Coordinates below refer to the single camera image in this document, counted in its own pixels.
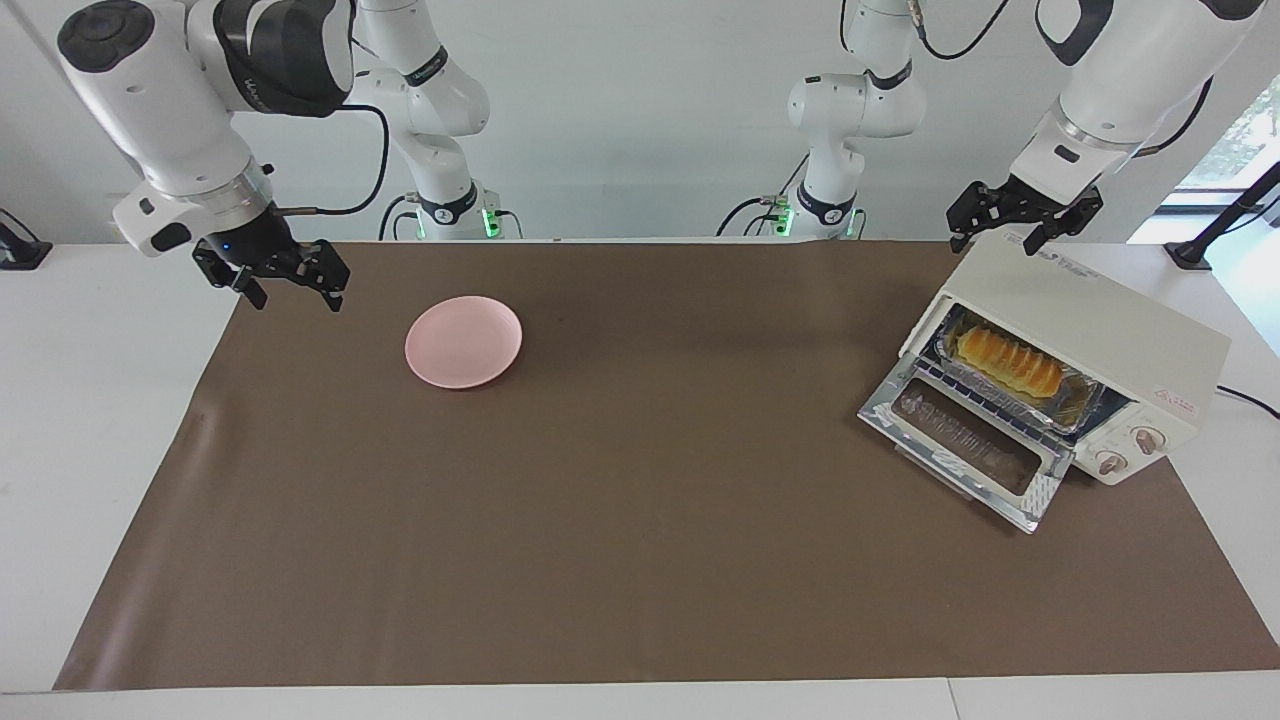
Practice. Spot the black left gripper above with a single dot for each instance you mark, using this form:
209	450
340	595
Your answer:
1020	200

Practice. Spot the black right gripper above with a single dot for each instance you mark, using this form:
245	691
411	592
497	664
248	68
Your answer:
255	250

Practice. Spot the golden bread loaf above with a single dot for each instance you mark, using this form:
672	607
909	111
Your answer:
1008	362

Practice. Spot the aluminium foil tray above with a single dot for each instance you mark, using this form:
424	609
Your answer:
1080	405

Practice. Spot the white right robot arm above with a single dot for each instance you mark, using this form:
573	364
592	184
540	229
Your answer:
170	110

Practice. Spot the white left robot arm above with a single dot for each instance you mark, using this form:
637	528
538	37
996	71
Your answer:
1120	90

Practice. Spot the cream toaster oven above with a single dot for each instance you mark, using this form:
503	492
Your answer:
1100	320

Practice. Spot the glass oven door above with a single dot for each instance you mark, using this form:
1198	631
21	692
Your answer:
965	445

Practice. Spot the cream oven knob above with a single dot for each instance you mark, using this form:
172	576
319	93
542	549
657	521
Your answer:
1150	440
1112	462

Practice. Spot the pink round plate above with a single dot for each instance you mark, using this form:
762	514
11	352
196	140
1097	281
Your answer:
463	341

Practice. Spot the black clamp stand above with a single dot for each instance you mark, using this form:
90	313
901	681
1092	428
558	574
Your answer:
1215	230

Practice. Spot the brown table mat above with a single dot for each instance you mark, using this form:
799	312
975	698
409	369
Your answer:
640	520

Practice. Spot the black bracket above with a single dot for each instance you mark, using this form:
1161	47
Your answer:
20	250

